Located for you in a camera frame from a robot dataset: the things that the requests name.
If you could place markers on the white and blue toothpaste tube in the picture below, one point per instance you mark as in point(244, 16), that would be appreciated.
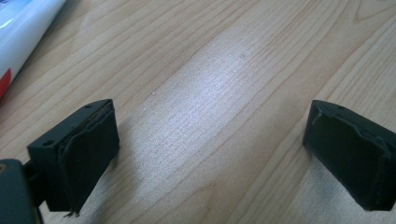
point(18, 34)

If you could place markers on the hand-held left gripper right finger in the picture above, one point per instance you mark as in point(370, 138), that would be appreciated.
point(351, 149)

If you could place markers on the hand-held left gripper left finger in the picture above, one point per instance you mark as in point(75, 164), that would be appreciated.
point(77, 155)

